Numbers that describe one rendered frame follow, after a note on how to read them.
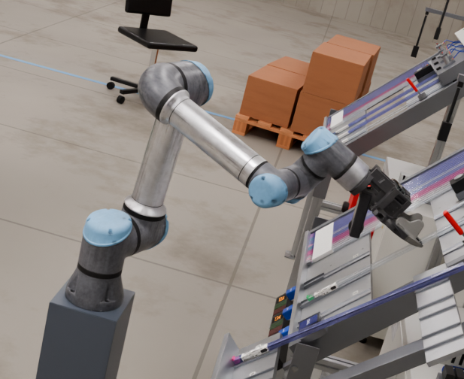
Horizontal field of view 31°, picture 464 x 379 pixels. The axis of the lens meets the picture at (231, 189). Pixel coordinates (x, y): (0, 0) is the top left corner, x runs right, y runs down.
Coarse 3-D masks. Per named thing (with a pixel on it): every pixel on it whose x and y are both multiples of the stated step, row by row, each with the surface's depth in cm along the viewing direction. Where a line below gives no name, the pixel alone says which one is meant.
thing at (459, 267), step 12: (432, 276) 161; (444, 276) 161; (408, 288) 162; (372, 300) 165; (384, 300) 164; (348, 312) 166; (360, 312) 165; (324, 324) 167; (288, 336) 170; (300, 336) 169; (240, 360) 173
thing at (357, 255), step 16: (368, 240) 218; (336, 256) 221; (352, 256) 215; (368, 256) 208; (320, 272) 218; (336, 272) 211; (352, 272) 205; (368, 272) 198; (304, 288) 214; (320, 288) 208; (352, 288) 197; (368, 288) 191; (304, 304) 203; (320, 304) 199; (336, 304) 194; (352, 304) 189
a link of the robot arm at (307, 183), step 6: (294, 162) 195; (300, 162) 192; (294, 168) 190; (300, 168) 192; (306, 168) 191; (300, 174) 190; (306, 174) 191; (312, 174) 191; (300, 180) 189; (306, 180) 191; (312, 180) 192; (318, 180) 193; (300, 186) 189; (306, 186) 191; (312, 186) 194; (300, 192) 190; (306, 192) 193; (294, 198) 190; (300, 198) 196
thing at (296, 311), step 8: (304, 240) 242; (304, 248) 236; (304, 256) 229; (304, 264) 226; (304, 272) 221; (304, 280) 218; (296, 288) 211; (296, 296) 206; (296, 304) 202; (296, 312) 199; (296, 320) 196; (296, 328) 193
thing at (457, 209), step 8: (448, 192) 215; (432, 200) 217; (440, 200) 213; (448, 200) 210; (456, 200) 207; (432, 208) 211; (440, 208) 208; (448, 208) 205; (456, 208) 202; (440, 216) 204; (456, 216) 198; (440, 224) 200; (448, 232) 192; (456, 232) 190; (440, 240) 191; (448, 240) 189; (456, 240) 186; (448, 248) 184; (456, 248) 182; (448, 256) 181; (456, 256) 179
